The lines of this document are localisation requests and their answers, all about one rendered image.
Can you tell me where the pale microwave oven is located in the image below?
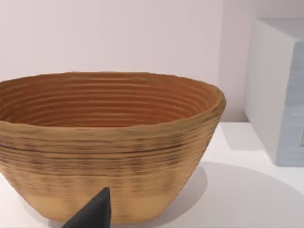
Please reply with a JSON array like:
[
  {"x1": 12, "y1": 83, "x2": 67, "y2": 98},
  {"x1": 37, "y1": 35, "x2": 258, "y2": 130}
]
[{"x1": 244, "y1": 18, "x2": 304, "y2": 167}]

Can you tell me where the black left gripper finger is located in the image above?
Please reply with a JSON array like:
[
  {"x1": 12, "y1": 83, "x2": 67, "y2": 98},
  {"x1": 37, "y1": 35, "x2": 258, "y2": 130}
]
[{"x1": 62, "y1": 187, "x2": 112, "y2": 228}]

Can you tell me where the brown woven basket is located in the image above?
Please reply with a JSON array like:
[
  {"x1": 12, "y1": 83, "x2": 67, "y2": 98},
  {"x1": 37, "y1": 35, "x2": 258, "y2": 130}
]
[{"x1": 0, "y1": 71, "x2": 227, "y2": 225}]

